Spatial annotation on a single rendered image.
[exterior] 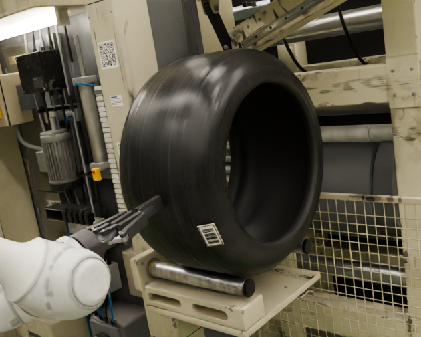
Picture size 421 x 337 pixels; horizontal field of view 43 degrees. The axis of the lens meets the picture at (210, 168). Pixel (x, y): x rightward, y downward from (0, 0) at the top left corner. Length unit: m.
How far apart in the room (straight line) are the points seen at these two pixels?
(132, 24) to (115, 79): 0.16
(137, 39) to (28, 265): 0.88
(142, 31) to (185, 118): 0.47
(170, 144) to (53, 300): 0.48
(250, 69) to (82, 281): 0.68
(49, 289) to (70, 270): 0.04
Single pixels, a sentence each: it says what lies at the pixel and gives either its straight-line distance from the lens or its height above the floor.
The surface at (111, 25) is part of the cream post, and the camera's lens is 1.53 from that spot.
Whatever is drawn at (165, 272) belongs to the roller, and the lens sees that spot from 1.49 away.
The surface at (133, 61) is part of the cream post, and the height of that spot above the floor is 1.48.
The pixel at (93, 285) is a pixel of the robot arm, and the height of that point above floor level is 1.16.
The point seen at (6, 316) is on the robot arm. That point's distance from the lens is 0.96.
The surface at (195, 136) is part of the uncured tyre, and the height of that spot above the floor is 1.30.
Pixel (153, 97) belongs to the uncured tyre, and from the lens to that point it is 1.27.
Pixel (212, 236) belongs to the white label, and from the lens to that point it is 1.18.
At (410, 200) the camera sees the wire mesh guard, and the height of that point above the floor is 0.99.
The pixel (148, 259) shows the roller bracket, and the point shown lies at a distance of 1.53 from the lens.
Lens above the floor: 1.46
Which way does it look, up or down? 12 degrees down
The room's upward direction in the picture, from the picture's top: 9 degrees counter-clockwise
